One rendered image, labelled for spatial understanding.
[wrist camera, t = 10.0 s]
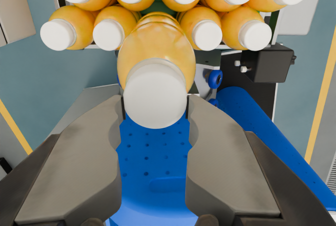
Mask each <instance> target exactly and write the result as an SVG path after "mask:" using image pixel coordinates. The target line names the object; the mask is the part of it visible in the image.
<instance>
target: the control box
mask: <svg viewBox="0 0 336 226"><path fill-rule="evenodd" d="M35 34H36V30H35V26H34V23H33V19H32V16H31V12H30V9H29V5H28V2H27V0H0V47H2V46H5V45H6V44H10V43H13V42H15V41H18V40H21V39H24V38H27V37H30V36H32V35H35Z"/></svg>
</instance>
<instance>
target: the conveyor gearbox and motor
mask: <svg viewBox="0 0 336 226"><path fill-rule="evenodd" d="M318 2H319V0H302V1H301V2H299V3H298V4H295V5H287V6H286V7H285V8H284V11H283V15H282V19H281V23H280V27H279V30H278V34H277V35H278V36H305V35H307V34H308V32H309V31H310V26H311V23H312V20H313V17H314V14H315V11H316V8H317V5H318Z"/></svg>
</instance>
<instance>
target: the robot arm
mask: <svg viewBox="0 0 336 226"><path fill-rule="evenodd" d="M186 98H187V104H186V112H185V118H186V119H188V121H189V122H190V126H189V139H188V140H189V143H190V144H191V145H192V148H191V149H190V150H189V152H188V154H187V167H186V180H185V204H186V206H187V208H188V209H189V210H190V211H191V212H192V213H194V214H195V215H196V216H198V219H197V221H196V223H195V225H194V226H336V222H335V221H334V219H333V218H332V216H331V215H330V213H329V212H328V211H327V209H326V208H325V206H324V205H323V204H322V203H321V201H320V200H319V199H318V198H317V196H316V195H315V194H314V193H313V192H312V190H311V189H310V188H309V187H308V186H307V185H306V184H305V183H304V182H303V181H302V180H301V179H300V178H299V177H298V176H297V175H296V174H295V173H294V172H293V171H292V170H291V169H290V168H289V167H288V166H287V165H286V164H285V163H284V162H283V161H282V160H281V159H280V158H279V157H278V156H277V155H276V154H275V153H274V152H273V151H272V150H271V149H270V148H269V147H268V146H267V145H266V144H265V143H264V142H263V141H261V140H260V139H259V138H258V137H257V136H256V135H255V134H254V133H253V132H252V131H245V130H244V129H243V128H242V127H241V126H240V125H239V124H238V123H237V122H235V121H234V120H233V119H232V118H231V117H230V116H228V115H227V114H226V113H225V112H223V111H222V110H220V109H219V108H217V107H216V106H214V105H212V104H211V103H209V102H207V101H206V100H204V99H203V98H201V97H199V96H198V95H196V94H190V95H187V97H186ZM125 119H126V111H125V106H124V97H123V95H113V96H112V97H110V98H108V99H107V100H105V101H103V102H102V103H100V104H98V105H96V106H95V107H93V108H91V109H90V110H88V111H86V112H85V113H84V114H82V115H81V116H79V117H78V118H77V119H75V120H74V121H73V122H72V123H71V124H69V125H68V126H67V127H66V128H65V129H64V130H63V131H62V132H61V133H60V134H52V135H51V136H49V137H48V138H47V139H46V140H45V141H44V142H43V143H42V144H41V145H39V146H38V147H37V148H36V149H35V150H34V151H33V152H32V153H31V154H29V155H28V156H27V157H26V158H25V159H24V160H23V161H22V162H21V163H19V164H18V165H17V166H16V167H15V168H14V169H13V170H12V171H11V172H10V173H8V174H7V175H6V176H5V177H4V178H3V179H2V180H1V181H0V226H104V224H103V222H105V221H106V220H107V219H109V218H110V217H111V216H112V215H114V214H115V213H116V212H117V211H118V210H119V208H120V206H121V204H122V179H121V172H120V165H119V158H118V153H117V152H116V149H117V147H118V146H119V145H120V143H121V134H120V124H121V123H122V122H123V120H125Z"/></svg>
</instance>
